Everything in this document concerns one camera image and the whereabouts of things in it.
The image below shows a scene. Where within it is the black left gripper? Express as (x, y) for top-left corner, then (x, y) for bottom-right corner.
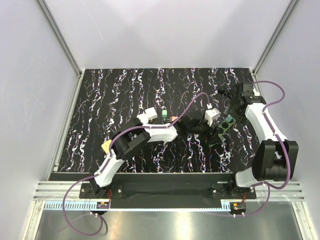
(186, 115), (221, 145)

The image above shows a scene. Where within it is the pink plug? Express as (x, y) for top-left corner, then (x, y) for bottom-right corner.
(169, 116), (178, 123)

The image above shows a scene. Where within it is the green power strip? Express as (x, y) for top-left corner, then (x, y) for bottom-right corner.
(217, 119), (236, 138)

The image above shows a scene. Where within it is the green usb charger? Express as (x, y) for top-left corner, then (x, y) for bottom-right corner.
(161, 109), (168, 124)

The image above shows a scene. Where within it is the white charger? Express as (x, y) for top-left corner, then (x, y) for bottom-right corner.
(145, 107), (158, 121)

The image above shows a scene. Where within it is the white plug adapter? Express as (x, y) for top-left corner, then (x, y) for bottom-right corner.
(136, 113), (149, 125)

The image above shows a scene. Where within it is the beige cube socket adapter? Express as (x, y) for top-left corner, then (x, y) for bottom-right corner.
(101, 139), (112, 154)

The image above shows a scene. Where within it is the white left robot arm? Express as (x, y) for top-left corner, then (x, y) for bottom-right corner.
(89, 109), (220, 198)

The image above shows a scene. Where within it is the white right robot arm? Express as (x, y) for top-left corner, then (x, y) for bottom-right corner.
(226, 82), (299, 199)

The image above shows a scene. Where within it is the blue plug on strip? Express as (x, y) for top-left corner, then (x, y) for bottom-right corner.
(225, 115), (236, 124)

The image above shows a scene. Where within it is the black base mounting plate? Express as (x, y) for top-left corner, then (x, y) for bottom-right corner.
(49, 172), (257, 200)

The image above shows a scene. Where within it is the metal front tray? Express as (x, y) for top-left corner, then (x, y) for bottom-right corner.
(35, 202), (303, 240)

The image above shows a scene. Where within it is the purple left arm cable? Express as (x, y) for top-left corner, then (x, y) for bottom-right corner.
(62, 92), (213, 236)

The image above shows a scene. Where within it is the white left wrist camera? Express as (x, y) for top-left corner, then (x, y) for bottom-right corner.
(204, 103), (220, 127)

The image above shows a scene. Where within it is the black coiled cable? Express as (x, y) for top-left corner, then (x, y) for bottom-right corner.
(217, 86), (241, 100)

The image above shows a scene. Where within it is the aluminium frame rail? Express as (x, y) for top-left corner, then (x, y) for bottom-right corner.
(23, 0), (85, 240)

